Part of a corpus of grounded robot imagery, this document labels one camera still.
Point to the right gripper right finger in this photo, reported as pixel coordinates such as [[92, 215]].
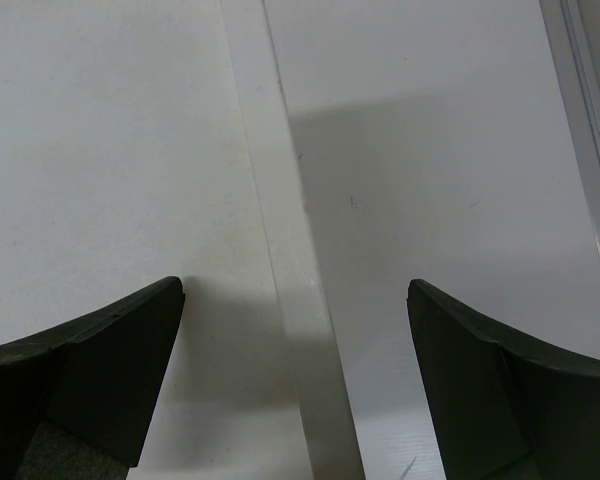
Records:
[[504, 404]]

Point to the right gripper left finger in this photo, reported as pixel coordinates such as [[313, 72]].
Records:
[[77, 399]]

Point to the white drawer cabinet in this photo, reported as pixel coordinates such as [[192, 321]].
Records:
[[145, 139]]

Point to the aluminium side rail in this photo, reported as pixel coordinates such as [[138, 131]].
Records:
[[573, 32]]

